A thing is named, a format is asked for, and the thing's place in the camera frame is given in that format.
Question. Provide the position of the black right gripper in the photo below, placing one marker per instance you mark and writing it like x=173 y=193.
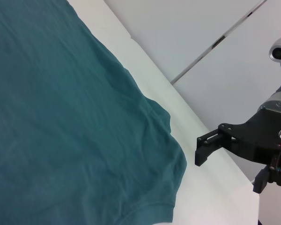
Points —
x=260 y=133

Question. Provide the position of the teal t-shirt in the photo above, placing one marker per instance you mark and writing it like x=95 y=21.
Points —
x=61 y=117

